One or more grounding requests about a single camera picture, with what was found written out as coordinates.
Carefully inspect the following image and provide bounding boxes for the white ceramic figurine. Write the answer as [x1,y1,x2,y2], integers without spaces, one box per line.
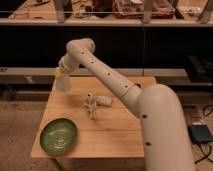
[84,92,97,120]

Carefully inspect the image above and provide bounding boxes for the black equipment right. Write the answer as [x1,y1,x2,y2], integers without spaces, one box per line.
[185,55,213,83]

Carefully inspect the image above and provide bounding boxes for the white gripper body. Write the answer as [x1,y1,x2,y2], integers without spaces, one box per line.
[59,56,79,74]

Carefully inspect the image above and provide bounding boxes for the green ceramic bowl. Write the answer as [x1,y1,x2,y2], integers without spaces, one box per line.
[40,118,78,156]

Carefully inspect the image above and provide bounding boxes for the red clutter box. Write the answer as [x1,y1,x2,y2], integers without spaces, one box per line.
[112,0,175,19]

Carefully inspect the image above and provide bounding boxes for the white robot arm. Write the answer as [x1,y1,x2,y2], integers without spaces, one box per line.
[59,38,196,171]

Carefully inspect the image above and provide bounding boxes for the long workbench shelf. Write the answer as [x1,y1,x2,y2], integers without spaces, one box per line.
[0,0,213,27]

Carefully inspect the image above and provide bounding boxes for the wooden table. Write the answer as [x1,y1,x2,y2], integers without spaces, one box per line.
[30,76,158,171]

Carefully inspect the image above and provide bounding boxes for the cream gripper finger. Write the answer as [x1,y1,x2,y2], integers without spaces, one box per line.
[54,67,61,79]

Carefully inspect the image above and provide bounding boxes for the black cable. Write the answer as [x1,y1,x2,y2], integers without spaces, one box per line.
[193,104,213,166]

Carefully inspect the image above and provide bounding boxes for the small white cylinder object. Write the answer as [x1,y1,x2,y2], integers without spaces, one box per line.
[96,96,113,107]

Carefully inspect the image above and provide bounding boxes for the black foot pedal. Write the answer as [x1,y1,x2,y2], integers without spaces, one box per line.
[188,125,213,144]

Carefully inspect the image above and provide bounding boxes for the white ceramic cup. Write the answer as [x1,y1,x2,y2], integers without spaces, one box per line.
[56,74,71,92]

